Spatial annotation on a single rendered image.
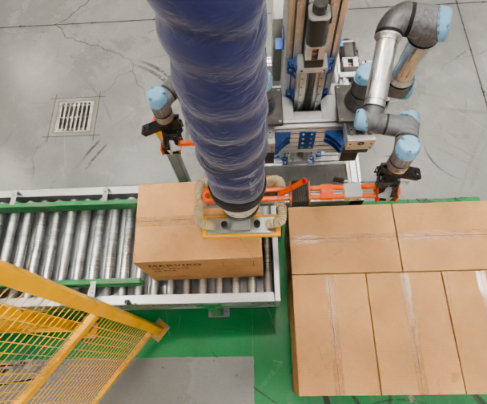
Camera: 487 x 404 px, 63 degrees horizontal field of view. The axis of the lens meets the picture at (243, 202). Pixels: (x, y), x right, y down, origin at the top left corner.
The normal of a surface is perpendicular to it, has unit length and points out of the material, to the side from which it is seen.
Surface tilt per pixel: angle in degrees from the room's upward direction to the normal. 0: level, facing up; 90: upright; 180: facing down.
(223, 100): 82
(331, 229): 0
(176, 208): 0
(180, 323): 0
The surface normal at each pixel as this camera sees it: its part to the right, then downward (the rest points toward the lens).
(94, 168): -0.06, -0.39
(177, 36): -0.49, 0.65
